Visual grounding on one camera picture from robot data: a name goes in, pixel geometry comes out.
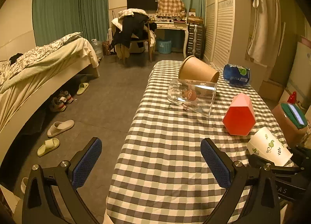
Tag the white slipper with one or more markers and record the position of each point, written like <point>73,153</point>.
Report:
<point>59,127</point>

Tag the white desk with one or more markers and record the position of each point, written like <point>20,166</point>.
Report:
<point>178,28</point>

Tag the green curtain left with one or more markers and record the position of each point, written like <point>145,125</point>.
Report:
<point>53,19</point>

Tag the white floral paper cup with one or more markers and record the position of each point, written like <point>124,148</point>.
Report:
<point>265,145</point>

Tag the bed with floral bedding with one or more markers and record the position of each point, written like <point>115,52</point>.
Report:
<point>35,75</point>

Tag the clear plastic cup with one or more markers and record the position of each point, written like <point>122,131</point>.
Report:
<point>197,96</point>

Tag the cardboard box on floor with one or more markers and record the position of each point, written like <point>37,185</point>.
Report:
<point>271,90</point>

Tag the pink hexagonal cup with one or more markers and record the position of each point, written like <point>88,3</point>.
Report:
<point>240,117</point>

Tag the green slipper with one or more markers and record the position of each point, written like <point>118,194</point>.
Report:
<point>82,88</point>

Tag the brown plastic stool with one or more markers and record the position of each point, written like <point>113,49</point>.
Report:
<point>292,134</point>

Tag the black monitor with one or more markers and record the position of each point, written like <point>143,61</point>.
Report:
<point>147,5</point>

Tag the yellow slipper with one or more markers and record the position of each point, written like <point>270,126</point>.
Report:
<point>48,146</point>

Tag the blue laundry basket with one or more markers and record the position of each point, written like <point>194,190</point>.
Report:
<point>164,46</point>

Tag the white small fridge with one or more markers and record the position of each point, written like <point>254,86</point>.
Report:
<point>299,78</point>

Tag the white sneaker pair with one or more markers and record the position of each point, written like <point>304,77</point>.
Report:
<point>59,103</point>

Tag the wooden chair with clothes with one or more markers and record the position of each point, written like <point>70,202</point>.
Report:
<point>132,25</point>

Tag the brown kraft paper cup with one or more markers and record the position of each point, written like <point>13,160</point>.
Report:
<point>193,68</point>

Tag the white louvered wardrobe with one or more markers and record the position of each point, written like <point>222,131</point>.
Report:
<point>228,27</point>

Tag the large water jug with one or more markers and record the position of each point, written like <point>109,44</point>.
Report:
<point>97,46</point>

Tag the green cushion pad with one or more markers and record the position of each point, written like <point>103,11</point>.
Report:
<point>292,118</point>

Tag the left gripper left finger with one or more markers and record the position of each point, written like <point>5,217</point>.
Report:
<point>40,204</point>

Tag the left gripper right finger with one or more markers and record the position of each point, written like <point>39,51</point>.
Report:
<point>262,203</point>

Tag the red thermos bottle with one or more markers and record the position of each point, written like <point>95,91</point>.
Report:
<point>292,98</point>

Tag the black suitcase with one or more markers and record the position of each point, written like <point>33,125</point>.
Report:
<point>195,42</point>

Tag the plaid cloth cover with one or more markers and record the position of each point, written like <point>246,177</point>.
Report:
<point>171,9</point>

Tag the hanging white towel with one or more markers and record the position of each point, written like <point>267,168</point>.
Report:
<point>264,45</point>

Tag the checkered tablecloth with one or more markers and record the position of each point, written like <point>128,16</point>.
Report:
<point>160,175</point>

